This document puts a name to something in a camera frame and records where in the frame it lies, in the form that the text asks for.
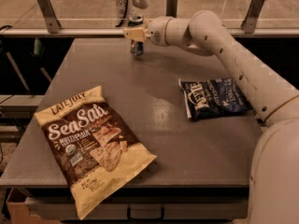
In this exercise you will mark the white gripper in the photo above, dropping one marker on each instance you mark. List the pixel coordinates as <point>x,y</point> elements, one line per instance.
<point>156,31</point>

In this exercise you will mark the blue silver redbull can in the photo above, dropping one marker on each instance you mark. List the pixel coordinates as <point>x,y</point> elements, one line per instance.
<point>136,46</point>

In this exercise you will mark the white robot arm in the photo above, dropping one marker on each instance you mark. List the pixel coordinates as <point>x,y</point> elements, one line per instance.
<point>274,175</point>

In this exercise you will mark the left metal glass bracket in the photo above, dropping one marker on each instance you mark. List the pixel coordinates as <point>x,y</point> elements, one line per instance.
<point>52,24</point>

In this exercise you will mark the Late July chips bag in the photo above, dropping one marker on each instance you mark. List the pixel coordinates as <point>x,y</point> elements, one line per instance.
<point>93,146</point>

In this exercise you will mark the dark blue Kettle chips bag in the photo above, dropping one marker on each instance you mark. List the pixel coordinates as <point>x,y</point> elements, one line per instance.
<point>213,98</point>

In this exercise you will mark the right metal glass bracket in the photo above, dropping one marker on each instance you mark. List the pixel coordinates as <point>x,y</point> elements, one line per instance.
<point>248,25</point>

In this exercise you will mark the metal glass bracket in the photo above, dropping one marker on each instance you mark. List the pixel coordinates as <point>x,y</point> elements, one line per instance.
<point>248,25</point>
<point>171,8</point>
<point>52,24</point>

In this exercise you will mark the cardboard box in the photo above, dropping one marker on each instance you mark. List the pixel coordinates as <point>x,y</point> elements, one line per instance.
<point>20,213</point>

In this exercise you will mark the grey table drawer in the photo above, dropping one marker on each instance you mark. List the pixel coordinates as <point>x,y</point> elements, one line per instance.
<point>58,208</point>

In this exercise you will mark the middle metal glass bracket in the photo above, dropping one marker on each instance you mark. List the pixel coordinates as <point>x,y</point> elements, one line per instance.
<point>171,8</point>

